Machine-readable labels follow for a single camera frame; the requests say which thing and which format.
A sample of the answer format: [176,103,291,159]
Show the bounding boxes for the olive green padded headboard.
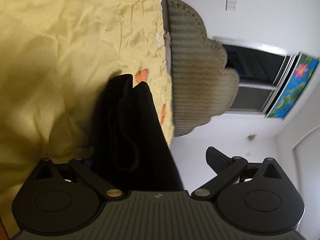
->
[161,0,240,137]

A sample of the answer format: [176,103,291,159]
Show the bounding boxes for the black cloth garment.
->
[89,74,183,192]

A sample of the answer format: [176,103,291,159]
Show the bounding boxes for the dark glass window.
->
[213,36,298,115]

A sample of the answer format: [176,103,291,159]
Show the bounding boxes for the white wall socket plate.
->
[226,0,238,12]

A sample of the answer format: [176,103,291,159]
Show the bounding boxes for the yellow carrot print bedspread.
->
[1,0,174,239]

